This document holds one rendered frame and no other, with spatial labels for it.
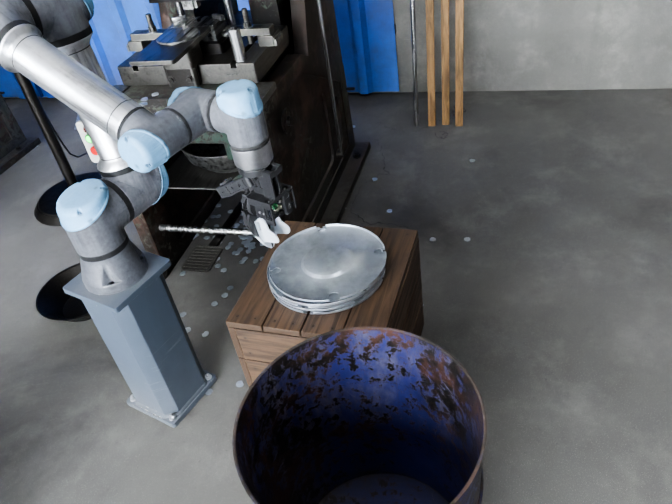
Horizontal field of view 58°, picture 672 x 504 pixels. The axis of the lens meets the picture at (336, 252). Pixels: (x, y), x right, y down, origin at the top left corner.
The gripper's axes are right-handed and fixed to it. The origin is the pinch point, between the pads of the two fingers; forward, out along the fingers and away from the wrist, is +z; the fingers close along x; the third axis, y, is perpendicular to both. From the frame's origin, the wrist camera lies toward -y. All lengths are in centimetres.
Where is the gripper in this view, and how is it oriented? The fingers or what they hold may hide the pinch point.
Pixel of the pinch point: (268, 241)
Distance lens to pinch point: 130.8
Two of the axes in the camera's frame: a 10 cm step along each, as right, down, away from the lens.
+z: 1.3, 7.7, 6.2
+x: 5.8, -5.7, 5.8
